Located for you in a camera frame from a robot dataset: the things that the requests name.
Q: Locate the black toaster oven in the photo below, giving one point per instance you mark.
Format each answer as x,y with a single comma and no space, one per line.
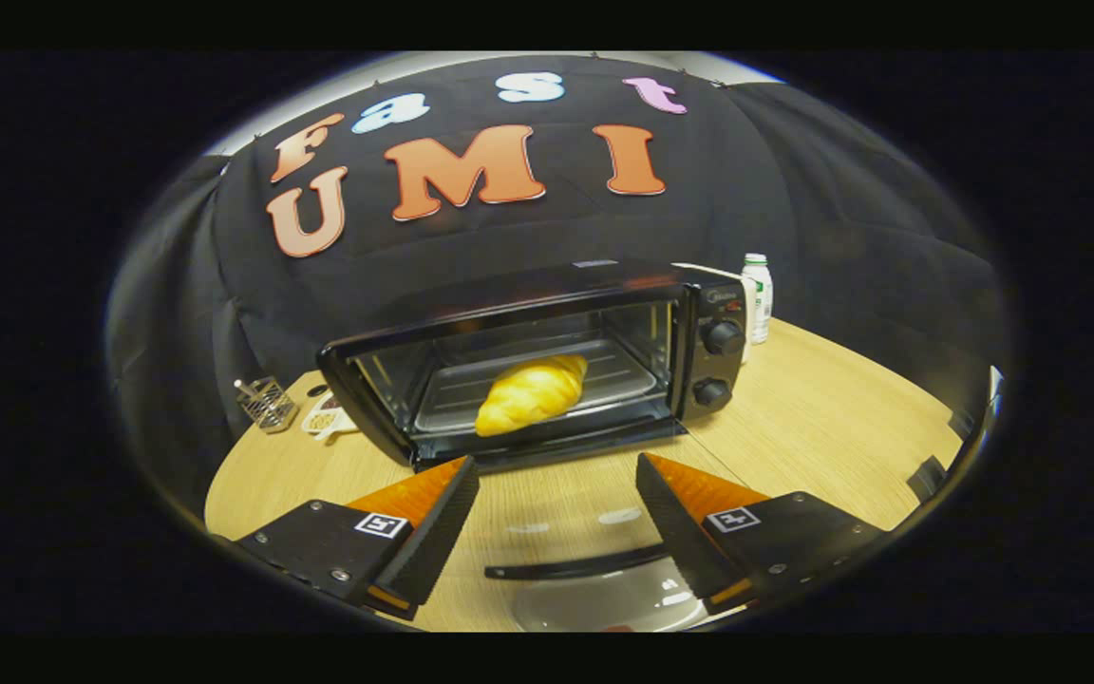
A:
723,380

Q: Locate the black chair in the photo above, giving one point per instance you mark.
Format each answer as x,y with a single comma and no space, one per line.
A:
927,477
961,423

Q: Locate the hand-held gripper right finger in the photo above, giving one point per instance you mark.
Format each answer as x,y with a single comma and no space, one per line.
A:
670,532

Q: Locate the golden croissant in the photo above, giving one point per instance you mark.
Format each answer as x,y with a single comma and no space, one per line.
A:
528,394

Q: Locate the white pop-up toaster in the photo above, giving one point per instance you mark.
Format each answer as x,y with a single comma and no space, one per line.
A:
749,304

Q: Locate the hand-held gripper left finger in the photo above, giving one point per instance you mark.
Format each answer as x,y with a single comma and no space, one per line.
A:
438,532

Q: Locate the white oval plate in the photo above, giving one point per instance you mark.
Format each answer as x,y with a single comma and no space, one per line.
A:
604,610

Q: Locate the small white snack dish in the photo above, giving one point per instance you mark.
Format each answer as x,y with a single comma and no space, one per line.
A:
324,418

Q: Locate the white bottle green label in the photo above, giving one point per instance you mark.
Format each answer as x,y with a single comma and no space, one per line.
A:
758,299

